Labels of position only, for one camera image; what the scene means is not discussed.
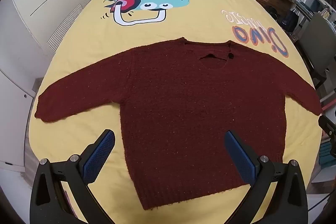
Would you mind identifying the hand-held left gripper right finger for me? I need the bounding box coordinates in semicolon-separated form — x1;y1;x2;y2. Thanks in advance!
223;130;308;224

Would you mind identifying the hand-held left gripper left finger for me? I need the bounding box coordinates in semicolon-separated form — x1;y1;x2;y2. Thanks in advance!
29;129;116;224

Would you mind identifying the dark red knit sweater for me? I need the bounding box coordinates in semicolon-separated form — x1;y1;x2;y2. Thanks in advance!
35;37;323;211

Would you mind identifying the teal box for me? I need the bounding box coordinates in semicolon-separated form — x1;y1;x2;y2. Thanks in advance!
319;144;336;165

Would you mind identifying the grey-green chair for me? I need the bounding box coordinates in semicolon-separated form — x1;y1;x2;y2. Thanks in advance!
299;12;336;88

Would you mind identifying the dark bag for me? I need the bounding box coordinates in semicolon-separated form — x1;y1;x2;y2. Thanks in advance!
282;10;300;33

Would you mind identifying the yellow printed bed sheet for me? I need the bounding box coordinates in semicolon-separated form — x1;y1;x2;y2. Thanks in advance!
25;0;324;224

